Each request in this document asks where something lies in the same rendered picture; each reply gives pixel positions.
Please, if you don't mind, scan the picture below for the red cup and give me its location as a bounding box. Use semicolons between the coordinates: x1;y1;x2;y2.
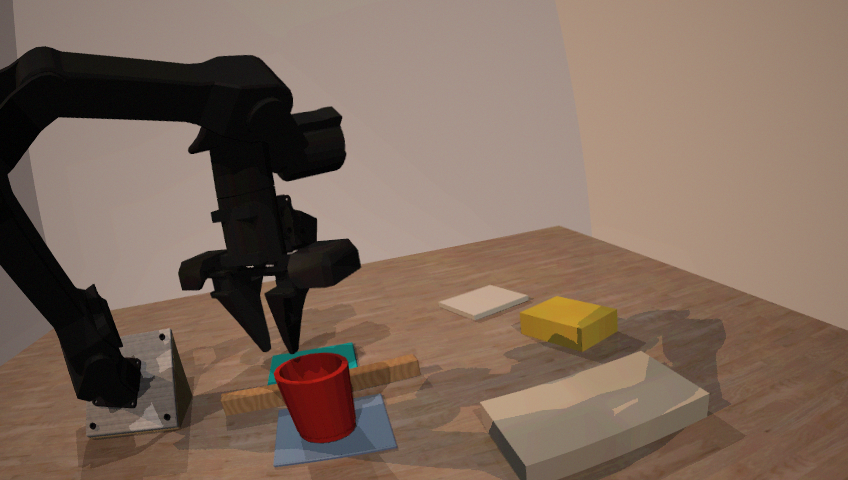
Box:
274;352;356;443

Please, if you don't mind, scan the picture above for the brown wooden bar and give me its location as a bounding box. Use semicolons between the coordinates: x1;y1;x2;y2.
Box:
220;354;420;416

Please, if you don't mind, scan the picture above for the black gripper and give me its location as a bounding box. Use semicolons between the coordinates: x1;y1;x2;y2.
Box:
178;186;361;354

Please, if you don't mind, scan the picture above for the beige flat square pad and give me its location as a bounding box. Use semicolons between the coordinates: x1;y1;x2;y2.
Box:
439;285;529;320

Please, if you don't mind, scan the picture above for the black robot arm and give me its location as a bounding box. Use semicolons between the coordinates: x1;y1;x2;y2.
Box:
0;46;346;409

